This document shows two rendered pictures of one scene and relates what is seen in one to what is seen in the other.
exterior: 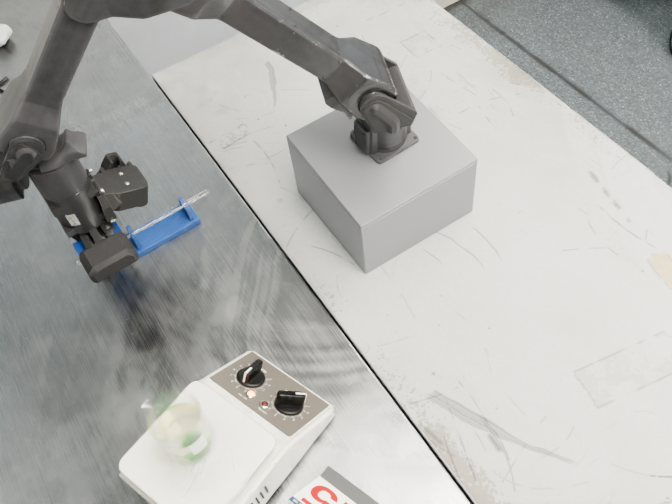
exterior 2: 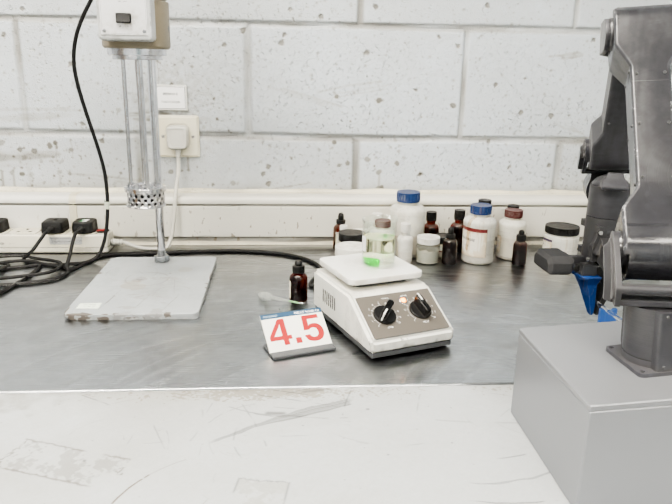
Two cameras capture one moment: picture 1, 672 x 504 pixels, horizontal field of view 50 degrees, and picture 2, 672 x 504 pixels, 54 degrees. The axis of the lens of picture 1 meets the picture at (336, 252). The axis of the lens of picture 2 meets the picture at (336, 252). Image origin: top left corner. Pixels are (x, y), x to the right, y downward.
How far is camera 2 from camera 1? 1.00 m
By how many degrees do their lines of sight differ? 88
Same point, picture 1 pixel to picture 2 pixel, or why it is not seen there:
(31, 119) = (594, 128)
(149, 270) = not seen: hidden behind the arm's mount
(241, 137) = not seen: outside the picture
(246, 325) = (489, 350)
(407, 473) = (297, 372)
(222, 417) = (385, 272)
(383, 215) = (529, 342)
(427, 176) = (572, 370)
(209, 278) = not seen: hidden behind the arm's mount
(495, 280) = (447, 483)
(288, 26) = (632, 116)
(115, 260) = (543, 255)
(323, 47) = (635, 157)
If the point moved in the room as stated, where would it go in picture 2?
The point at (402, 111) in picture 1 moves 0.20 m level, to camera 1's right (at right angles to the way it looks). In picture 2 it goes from (614, 275) to (623, 363)
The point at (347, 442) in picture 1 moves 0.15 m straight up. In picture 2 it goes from (346, 360) to (349, 250)
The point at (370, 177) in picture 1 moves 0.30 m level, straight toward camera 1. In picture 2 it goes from (586, 342) to (325, 293)
